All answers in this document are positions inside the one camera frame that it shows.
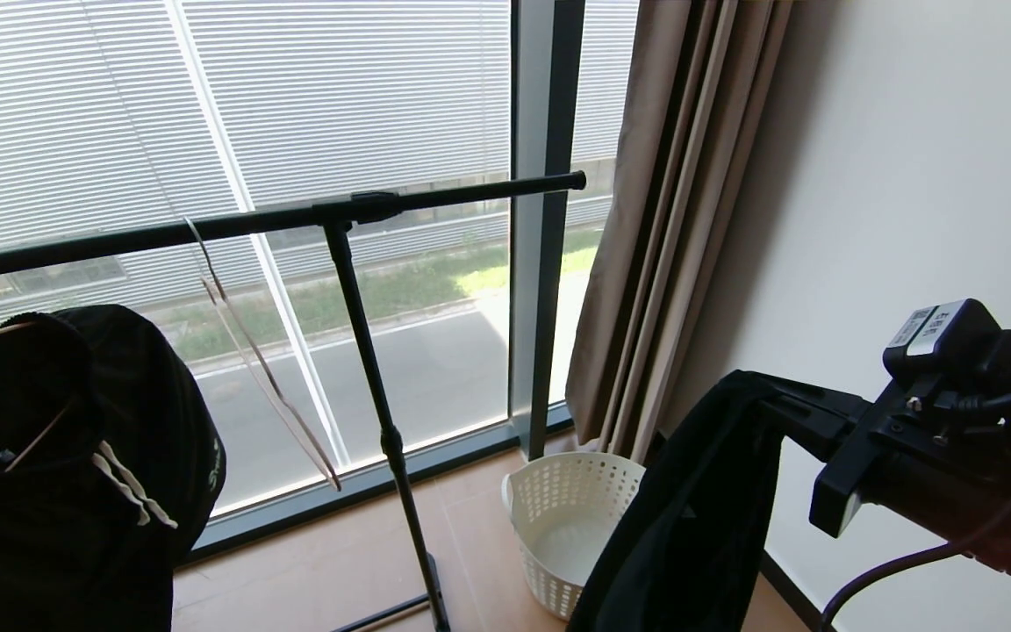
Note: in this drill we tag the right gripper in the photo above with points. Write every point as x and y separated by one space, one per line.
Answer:
935 491

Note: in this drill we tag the black garment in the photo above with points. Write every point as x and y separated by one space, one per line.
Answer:
49 544
690 527

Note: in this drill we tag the pink clothes hanger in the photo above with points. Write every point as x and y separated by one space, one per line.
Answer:
268 377
40 434

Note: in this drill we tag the white laundry basket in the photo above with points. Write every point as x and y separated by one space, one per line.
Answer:
567 500

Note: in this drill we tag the black clothes rack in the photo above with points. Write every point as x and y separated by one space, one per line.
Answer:
251 222

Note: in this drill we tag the brown curtain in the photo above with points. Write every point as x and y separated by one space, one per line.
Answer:
646 219

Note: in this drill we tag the window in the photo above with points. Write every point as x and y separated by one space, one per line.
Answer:
383 88

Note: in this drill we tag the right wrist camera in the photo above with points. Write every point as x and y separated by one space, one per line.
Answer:
962 351

